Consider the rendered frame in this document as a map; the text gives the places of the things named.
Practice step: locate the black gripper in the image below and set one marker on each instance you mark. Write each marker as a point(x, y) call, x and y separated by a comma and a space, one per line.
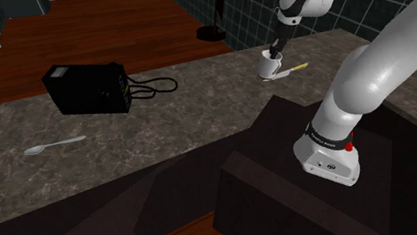
point(279, 39)

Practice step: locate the dark robot stand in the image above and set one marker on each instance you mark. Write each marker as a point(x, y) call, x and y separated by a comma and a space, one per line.
point(288, 188)

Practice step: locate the silver spoon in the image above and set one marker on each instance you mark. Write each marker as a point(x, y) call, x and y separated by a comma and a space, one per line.
point(52, 145)

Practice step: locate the white mug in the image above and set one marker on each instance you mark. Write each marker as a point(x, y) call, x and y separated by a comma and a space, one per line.
point(268, 65)

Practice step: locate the black floor lamp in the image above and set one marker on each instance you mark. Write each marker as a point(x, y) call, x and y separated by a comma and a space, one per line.
point(216, 9)

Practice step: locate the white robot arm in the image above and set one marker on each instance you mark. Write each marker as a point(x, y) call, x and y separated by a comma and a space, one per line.
point(387, 66)

